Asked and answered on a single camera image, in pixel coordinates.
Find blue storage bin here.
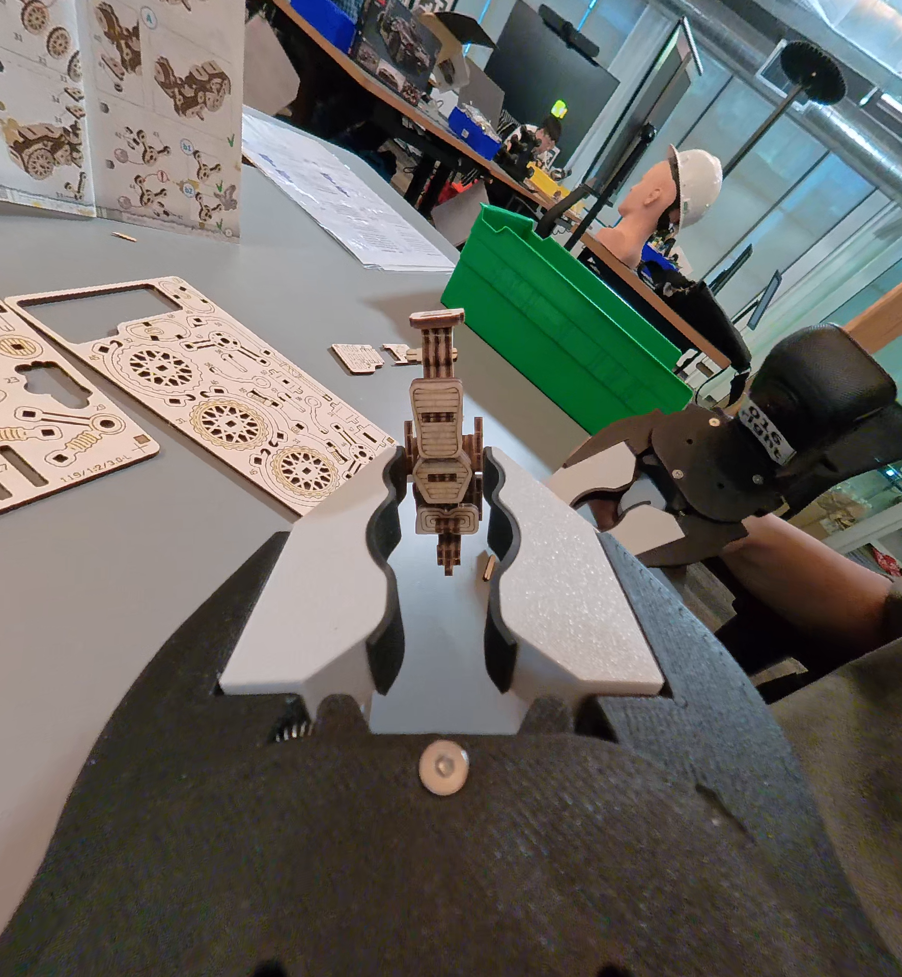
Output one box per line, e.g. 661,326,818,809
309,0,360,54

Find mannequin head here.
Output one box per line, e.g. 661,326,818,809
596,164,685,268

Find wooden railing beam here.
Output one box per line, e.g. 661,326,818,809
844,255,902,354

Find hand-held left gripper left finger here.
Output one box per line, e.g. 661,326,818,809
218,445,408,697

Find white hard hat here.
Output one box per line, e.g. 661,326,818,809
666,145,724,230

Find model kit box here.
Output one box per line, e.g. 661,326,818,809
350,0,443,108

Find silver ventilation ducts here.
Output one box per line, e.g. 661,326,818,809
726,0,902,203

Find person's right forearm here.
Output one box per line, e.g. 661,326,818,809
699,513,902,703

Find black monitor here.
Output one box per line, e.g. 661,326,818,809
485,4,622,146

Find green plastic bin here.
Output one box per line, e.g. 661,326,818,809
441,202,695,436

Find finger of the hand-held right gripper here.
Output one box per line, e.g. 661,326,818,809
607,484,686,567
549,441,639,508

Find wooden background table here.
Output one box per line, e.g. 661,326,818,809
271,0,730,371

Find small blue bin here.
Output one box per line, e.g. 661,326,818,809
448,105,501,160

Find wooden parts sheet three wheels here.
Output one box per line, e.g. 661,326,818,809
6,276,397,516

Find printed paper sheets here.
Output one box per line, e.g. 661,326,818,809
241,107,458,272

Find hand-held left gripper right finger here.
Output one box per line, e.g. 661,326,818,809
484,446,667,722

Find black disc on pole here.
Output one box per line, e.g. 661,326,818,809
726,40,848,178

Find wooden parts sheet with springs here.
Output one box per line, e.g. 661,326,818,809
0,328,160,529

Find grey desk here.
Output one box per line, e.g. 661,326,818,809
0,105,628,970

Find assembly instruction booklet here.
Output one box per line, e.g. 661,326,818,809
0,0,244,244

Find wooden model assembly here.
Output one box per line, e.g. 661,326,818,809
405,308,486,575

